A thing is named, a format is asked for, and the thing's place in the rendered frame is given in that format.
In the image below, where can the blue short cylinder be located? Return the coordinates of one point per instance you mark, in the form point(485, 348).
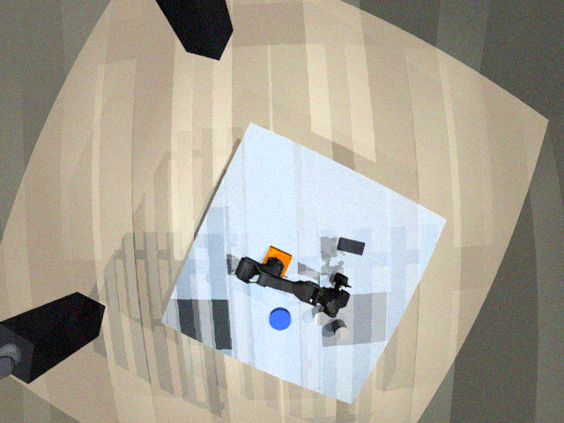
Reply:
point(280, 318)

